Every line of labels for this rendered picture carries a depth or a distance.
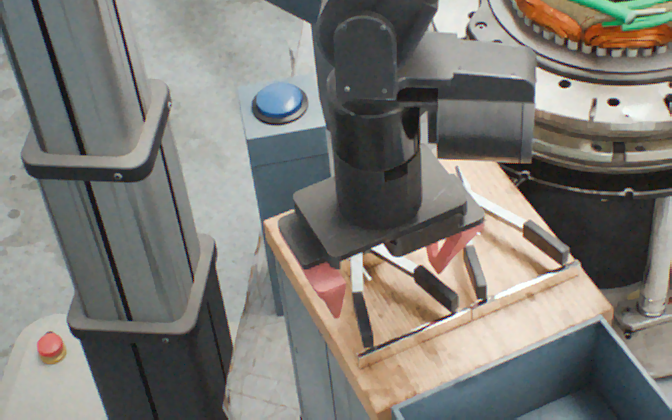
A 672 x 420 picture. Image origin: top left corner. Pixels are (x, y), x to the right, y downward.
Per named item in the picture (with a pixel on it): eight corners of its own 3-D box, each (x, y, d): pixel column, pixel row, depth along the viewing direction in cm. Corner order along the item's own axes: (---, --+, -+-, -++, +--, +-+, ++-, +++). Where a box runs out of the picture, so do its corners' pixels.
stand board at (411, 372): (611, 328, 96) (614, 307, 94) (377, 432, 92) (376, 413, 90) (475, 156, 109) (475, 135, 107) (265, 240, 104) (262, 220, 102)
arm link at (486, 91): (350, -60, 80) (331, 15, 73) (543, -56, 78) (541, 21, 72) (356, 103, 87) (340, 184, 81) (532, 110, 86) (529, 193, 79)
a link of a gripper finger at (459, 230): (485, 288, 94) (488, 201, 87) (397, 327, 93) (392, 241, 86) (439, 225, 99) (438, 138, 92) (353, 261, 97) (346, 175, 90)
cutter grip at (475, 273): (487, 299, 94) (487, 285, 93) (476, 301, 94) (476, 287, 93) (473, 257, 97) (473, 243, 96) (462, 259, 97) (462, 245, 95)
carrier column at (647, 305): (668, 316, 126) (696, 165, 111) (646, 326, 125) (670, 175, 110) (653, 298, 128) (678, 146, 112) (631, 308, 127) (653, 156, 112)
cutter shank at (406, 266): (421, 272, 96) (421, 267, 95) (414, 279, 95) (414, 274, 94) (357, 234, 98) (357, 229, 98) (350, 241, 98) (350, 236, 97)
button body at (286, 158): (333, 252, 137) (312, 72, 118) (345, 304, 132) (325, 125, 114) (267, 265, 137) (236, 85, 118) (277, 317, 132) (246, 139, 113)
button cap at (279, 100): (298, 84, 117) (297, 76, 116) (305, 115, 114) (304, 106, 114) (254, 92, 117) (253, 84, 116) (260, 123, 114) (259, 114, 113)
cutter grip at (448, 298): (459, 308, 94) (459, 294, 92) (451, 314, 93) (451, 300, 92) (421, 276, 96) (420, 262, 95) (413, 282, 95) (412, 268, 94)
